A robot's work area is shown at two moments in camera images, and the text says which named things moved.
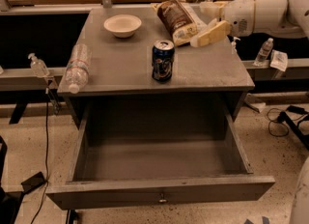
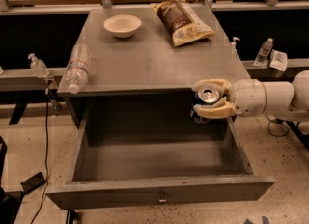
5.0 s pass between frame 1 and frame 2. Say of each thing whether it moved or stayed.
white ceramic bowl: stayed
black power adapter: stayed
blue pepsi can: moved
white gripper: moved
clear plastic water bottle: stayed
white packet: stayed
